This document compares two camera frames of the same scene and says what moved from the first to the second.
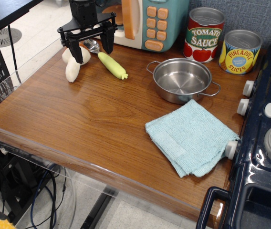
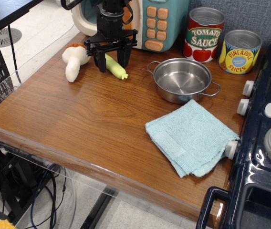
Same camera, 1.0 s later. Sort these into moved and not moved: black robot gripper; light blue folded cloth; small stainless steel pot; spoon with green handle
Moved: black robot gripper
Not moved: light blue folded cloth; small stainless steel pot; spoon with green handle
